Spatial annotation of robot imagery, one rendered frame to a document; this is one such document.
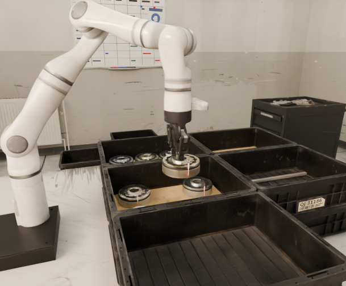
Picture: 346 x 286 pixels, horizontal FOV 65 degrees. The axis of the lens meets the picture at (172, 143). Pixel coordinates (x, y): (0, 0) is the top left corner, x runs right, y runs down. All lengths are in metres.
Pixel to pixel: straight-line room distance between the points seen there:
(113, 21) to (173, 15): 3.25
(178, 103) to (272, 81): 4.18
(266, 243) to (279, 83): 4.28
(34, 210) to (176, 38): 0.69
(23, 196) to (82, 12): 0.58
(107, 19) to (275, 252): 0.74
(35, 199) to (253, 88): 4.05
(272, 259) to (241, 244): 0.08
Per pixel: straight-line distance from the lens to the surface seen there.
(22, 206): 1.01
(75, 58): 0.90
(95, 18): 0.85
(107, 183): 0.83
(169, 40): 0.68
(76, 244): 1.00
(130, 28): 0.77
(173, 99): 0.70
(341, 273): 0.60
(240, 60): 4.47
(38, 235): 0.98
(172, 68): 0.70
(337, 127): 2.69
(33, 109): 0.89
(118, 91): 3.87
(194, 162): 0.75
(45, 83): 0.88
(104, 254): 0.93
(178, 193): 0.96
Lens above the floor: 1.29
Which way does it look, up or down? 18 degrees down
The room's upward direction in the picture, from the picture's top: straight up
